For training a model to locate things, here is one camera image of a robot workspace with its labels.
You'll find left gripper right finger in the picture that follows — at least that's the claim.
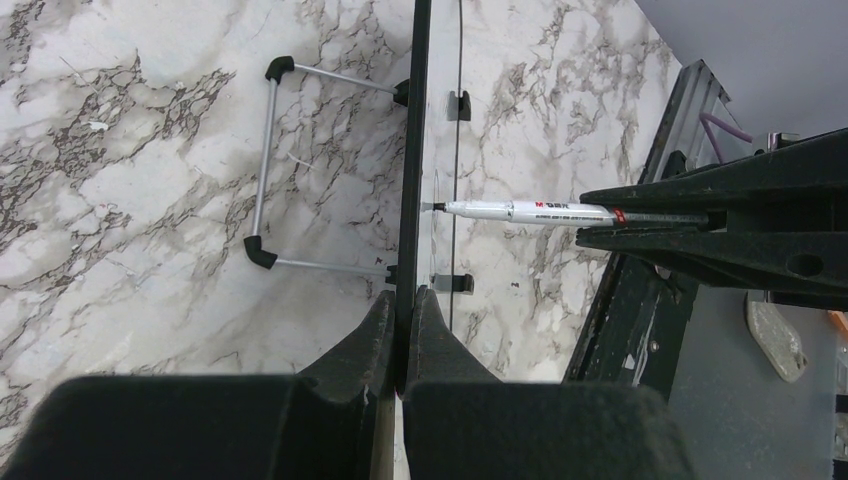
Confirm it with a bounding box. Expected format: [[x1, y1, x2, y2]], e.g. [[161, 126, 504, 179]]
[[403, 287, 696, 479]]

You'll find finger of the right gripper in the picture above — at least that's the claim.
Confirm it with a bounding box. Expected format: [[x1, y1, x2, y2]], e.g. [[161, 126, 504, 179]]
[[579, 129, 847, 211], [576, 228, 847, 295]]

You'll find black framed whiteboard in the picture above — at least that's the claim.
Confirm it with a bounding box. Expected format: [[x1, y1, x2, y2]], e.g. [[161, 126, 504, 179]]
[[394, 1, 463, 394]]

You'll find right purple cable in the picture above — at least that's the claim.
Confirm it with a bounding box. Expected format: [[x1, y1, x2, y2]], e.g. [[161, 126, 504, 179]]
[[698, 111, 757, 166]]

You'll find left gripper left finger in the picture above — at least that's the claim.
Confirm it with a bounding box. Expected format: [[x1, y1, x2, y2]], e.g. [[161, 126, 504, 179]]
[[4, 291, 395, 479]]

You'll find silver black whiteboard stand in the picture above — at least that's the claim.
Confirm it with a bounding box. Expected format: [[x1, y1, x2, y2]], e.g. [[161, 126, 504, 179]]
[[243, 50, 475, 294]]

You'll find black white marker pen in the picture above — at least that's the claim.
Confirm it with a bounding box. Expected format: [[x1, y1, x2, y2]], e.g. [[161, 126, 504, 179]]
[[432, 201, 709, 228]]

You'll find black aluminium base frame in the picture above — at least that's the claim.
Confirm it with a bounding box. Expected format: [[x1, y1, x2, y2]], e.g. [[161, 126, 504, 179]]
[[566, 62, 847, 479]]

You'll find grey stone on floor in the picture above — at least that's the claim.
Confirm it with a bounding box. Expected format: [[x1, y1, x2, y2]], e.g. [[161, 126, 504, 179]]
[[745, 290, 808, 383]]

